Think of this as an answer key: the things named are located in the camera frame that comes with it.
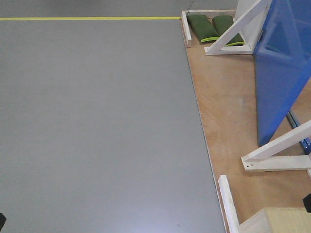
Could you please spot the white triangular brace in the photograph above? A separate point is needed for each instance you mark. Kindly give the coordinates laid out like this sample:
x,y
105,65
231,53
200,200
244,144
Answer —
x,y
265,158
220,46

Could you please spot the wooden platform base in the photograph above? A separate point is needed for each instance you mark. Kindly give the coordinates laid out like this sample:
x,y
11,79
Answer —
x,y
225,90

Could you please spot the near white triangular brace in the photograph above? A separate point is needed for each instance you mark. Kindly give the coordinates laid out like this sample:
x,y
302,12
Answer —
x,y
265,158

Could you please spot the white wall panel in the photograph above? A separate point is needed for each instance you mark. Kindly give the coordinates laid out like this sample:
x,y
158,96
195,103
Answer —
x,y
252,30

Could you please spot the blue door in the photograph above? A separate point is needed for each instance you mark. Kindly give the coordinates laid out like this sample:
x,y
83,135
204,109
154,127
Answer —
x,y
282,63

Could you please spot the green sandbag left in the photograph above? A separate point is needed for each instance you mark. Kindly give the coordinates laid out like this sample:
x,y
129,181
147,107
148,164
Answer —
x,y
203,28

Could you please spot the yellow floor tape line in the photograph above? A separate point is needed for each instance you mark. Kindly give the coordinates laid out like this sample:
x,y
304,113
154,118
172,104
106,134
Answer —
x,y
84,18

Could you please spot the light wooden box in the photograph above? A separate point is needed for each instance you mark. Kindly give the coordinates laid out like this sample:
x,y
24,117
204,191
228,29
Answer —
x,y
278,220

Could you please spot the far white triangular brace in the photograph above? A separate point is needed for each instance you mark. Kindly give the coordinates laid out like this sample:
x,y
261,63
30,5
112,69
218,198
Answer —
x,y
220,46

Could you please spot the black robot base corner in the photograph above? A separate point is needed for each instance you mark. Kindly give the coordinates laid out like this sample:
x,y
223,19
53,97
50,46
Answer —
x,y
3,220

